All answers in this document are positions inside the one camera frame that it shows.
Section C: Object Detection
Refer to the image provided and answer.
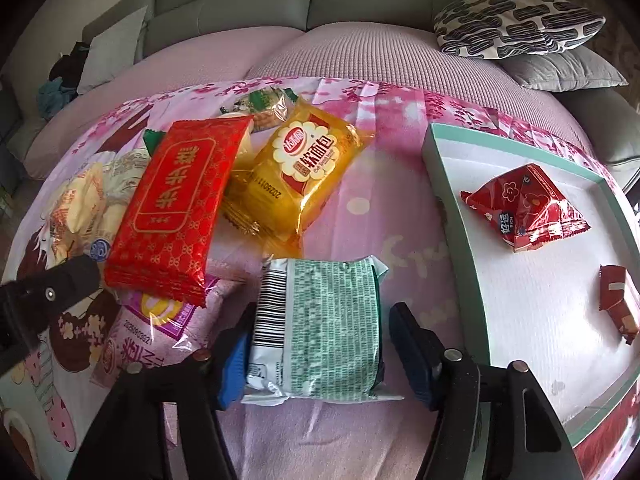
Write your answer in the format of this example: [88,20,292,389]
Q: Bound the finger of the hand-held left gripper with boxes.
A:
[0,255,101,376]

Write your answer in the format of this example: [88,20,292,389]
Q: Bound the yellow soft bread packet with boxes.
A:
[221,97,376,256]

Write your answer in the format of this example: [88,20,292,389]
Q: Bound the black white patterned pillow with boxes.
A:
[433,0,607,58]

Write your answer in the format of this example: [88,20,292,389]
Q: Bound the small red snack packet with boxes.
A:
[597,264,640,346]

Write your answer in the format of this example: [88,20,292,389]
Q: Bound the light grey pillow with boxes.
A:
[77,6,149,95]

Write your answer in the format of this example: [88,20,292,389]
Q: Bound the red triangular snack packet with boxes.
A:
[460,164,592,253]

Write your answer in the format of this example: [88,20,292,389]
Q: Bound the clear green cookie packet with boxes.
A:
[220,85,301,133]

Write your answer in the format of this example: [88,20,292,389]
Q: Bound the pile of dark clothes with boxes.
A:
[37,41,91,121]

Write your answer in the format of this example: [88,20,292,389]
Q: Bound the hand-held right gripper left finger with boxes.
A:
[67,302,261,480]

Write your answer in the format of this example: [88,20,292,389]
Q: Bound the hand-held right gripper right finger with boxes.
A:
[389,302,583,480]

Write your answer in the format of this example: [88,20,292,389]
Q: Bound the large red gold-print packet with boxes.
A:
[103,115,256,308]

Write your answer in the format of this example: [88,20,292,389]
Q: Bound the pink sofa cover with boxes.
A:
[22,25,596,181]

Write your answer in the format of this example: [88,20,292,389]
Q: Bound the grey sofa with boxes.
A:
[0,0,640,186]

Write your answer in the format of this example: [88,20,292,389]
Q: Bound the white green-print snack packet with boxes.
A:
[241,256,405,407]

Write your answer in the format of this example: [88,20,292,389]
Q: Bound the clear rice cracker packet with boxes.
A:
[97,150,151,263]
[50,162,108,261]

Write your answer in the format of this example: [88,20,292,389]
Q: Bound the pink clear snack packet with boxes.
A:
[90,260,246,391]

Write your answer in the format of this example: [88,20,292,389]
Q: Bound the teal white tray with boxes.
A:
[421,122,640,448]

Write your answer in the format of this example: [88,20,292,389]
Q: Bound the pink printed blanket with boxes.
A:
[0,76,640,480]

